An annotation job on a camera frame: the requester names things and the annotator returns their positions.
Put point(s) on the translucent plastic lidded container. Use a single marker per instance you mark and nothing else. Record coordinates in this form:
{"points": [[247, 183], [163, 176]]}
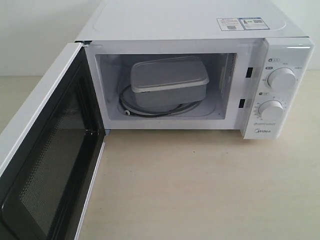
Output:
{"points": [[168, 82]]}

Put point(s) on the white microwave door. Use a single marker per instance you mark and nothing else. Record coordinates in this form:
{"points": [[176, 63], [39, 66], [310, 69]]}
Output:
{"points": [[50, 153]]}

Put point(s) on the glass turntable plate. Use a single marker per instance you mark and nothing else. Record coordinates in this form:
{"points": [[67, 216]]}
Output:
{"points": [[131, 108]]}

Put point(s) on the white Midea microwave oven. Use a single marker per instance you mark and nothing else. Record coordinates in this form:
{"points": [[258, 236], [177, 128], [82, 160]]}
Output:
{"points": [[122, 33]]}

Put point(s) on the white lower timer knob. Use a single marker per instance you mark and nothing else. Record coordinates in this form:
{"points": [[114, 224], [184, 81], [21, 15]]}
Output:
{"points": [[271, 110]]}

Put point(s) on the white upper power knob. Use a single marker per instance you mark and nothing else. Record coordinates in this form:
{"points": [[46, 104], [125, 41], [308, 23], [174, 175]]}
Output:
{"points": [[281, 79]]}

